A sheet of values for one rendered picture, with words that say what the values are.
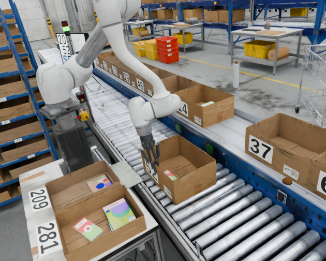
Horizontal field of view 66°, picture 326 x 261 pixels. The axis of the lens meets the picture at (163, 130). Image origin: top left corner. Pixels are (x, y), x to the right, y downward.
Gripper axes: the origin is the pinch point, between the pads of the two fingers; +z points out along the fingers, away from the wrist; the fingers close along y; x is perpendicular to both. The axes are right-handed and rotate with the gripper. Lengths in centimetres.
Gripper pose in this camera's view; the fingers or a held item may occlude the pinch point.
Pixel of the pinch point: (155, 167)
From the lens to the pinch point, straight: 147.9
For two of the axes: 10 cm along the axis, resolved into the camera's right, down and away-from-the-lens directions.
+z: 2.8, 9.4, 1.8
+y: -8.6, 3.3, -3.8
